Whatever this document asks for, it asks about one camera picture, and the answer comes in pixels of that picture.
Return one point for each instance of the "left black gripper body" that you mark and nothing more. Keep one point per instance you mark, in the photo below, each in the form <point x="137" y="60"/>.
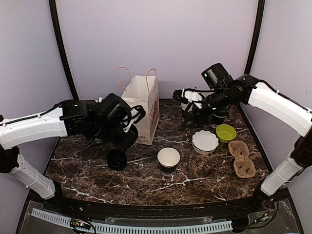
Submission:
<point x="107" y="132"/>

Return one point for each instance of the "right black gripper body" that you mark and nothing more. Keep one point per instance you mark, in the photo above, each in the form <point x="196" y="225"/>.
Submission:
<point x="197" y="114"/>

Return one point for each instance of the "black paper coffee cup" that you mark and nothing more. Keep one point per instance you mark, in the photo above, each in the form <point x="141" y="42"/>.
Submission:
<point x="168" y="159"/>
<point x="218" y="117"/>

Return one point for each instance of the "stack of black cup lids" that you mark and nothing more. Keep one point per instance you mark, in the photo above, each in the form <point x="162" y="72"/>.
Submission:
<point x="116" y="160"/>

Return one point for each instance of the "stack of paper coffee cups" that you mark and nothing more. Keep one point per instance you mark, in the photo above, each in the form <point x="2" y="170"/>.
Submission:
<point x="185" y="105"/>

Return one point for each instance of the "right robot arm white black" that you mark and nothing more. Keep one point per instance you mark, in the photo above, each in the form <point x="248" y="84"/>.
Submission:
<point x="259" y="94"/>

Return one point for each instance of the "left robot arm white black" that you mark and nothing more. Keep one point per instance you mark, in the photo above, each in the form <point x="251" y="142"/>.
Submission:
<point x="64" y="119"/>

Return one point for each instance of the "white scalloped dish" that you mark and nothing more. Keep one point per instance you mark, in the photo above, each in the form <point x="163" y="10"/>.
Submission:
<point x="204" y="142"/>

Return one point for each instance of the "green bowl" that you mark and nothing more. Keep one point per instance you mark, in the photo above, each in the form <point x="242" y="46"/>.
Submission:
<point x="225" y="133"/>

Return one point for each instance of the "white paper gift bag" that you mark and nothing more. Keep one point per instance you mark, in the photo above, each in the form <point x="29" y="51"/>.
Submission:
<point x="142" y="91"/>

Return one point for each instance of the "brown cardboard cup carrier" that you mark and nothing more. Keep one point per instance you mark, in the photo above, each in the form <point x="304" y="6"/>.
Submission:
<point x="243" y="166"/>

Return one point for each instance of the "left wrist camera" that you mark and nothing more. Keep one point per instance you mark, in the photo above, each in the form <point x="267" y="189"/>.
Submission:
<point x="136" y="114"/>

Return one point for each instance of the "left black frame post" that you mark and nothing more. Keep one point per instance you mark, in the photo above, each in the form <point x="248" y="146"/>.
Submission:
<point x="61" y="48"/>

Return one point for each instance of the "black frame post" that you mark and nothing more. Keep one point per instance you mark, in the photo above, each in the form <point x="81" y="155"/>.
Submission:
<point x="255" y="36"/>
<point x="61" y="48"/>

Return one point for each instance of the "right black frame post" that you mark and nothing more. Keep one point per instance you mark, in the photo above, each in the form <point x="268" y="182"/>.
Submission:
<point x="255" y="36"/>

